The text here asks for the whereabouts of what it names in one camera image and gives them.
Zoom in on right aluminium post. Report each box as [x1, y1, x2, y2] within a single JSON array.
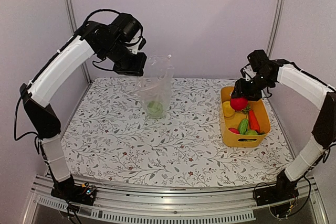
[[266, 0, 285, 58]]

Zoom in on orange carrot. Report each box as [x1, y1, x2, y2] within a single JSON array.
[[248, 110, 260, 132]]

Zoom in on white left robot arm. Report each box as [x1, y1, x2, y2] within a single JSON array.
[[18, 19, 146, 200]]

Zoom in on floral tablecloth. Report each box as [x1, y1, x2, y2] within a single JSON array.
[[62, 77, 292, 187]]

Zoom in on green grape bunch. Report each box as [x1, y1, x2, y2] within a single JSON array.
[[241, 105, 251, 114]]

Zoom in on green guava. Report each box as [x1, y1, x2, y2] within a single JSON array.
[[245, 130, 259, 135], [146, 101, 164, 119]]

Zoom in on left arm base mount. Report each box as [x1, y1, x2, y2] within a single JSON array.
[[51, 177, 97, 206]]

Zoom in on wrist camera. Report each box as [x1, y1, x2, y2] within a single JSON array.
[[111, 13, 143, 43], [240, 49, 269, 79]]

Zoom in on red apple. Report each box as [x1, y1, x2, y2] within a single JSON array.
[[230, 98, 248, 111]]

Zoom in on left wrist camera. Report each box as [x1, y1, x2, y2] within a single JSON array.
[[111, 13, 143, 43]]

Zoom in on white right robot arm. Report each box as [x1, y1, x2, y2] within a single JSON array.
[[232, 59, 335, 201]]

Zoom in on left aluminium post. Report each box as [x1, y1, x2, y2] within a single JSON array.
[[64, 0, 91, 84]]

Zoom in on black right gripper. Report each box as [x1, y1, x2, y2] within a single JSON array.
[[232, 73, 274, 101]]

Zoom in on clear zip top bag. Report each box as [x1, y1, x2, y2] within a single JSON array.
[[133, 55, 174, 119]]

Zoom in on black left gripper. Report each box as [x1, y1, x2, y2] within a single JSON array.
[[101, 39, 149, 77]]

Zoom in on red tomato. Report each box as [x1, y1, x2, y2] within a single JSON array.
[[229, 127, 240, 134]]

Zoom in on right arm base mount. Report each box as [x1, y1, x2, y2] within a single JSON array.
[[253, 171, 299, 219]]

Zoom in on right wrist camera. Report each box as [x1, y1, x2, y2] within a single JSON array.
[[240, 49, 269, 79]]

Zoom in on aluminium post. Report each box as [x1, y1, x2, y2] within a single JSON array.
[[266, 0, 285, 58], [64, 0, 91, 84]]

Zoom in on yellow lemon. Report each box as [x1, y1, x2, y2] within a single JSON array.
[[222, 101, 235, 118]]

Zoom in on yellow plastic basket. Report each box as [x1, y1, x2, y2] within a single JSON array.
[[219, 100, 271, 147]]

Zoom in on aluminium front rail frame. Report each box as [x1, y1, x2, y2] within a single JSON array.
[[23, 175, 329, 223]]

